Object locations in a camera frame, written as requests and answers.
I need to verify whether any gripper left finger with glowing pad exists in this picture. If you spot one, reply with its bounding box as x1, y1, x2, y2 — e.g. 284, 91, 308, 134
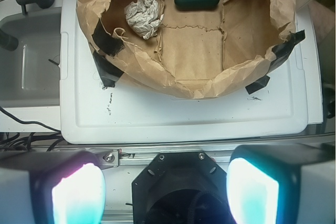
1, 151, 106, 223

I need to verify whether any aluminium frame rail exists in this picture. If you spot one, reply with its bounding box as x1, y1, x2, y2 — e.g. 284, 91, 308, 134
0, 132, 336, 167

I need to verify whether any crumpled white paper ball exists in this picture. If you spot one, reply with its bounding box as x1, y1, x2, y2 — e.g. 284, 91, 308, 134
124, 0, 164, 40

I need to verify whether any grey toy sink basin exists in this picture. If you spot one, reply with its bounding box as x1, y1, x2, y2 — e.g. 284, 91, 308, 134
1, 7, 61, 108

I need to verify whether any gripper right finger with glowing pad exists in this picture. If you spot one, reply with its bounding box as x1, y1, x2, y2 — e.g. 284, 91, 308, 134
226, 144, 335, 223

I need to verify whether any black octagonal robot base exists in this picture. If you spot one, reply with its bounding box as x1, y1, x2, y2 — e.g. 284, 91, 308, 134
132, 152, 235, 223

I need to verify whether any brown paper bag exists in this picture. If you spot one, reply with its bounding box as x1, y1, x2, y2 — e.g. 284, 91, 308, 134
76, 0, 305, 99

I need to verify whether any black cable on table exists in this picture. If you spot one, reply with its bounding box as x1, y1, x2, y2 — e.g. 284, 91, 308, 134
0, 105, 64, 151

